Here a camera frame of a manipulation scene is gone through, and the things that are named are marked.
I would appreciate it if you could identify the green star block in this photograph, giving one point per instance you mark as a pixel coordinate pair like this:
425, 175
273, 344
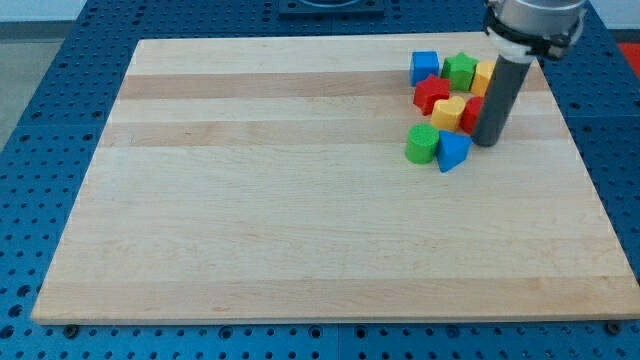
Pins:
460, 70

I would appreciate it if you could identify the blue triangle block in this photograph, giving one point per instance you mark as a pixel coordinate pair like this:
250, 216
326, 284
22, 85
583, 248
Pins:
452, 150

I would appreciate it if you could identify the yellow heart block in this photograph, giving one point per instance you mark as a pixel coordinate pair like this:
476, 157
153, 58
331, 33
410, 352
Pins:
447, 113

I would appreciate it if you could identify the blue cube block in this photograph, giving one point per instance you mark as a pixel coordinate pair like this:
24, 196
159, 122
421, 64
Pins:
422, 65

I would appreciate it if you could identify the green cylinder block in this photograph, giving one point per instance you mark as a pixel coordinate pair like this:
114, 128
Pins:
422, 142

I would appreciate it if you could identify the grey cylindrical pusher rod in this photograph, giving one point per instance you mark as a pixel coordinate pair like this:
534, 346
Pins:
504, 86

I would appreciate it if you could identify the red star block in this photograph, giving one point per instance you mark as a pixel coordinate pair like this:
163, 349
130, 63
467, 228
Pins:
429, 91

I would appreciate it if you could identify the wooden board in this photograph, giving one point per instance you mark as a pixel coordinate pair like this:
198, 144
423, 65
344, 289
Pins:
264, 180

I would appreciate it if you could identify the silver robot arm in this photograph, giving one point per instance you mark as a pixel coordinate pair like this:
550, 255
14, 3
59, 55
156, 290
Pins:
524, 29

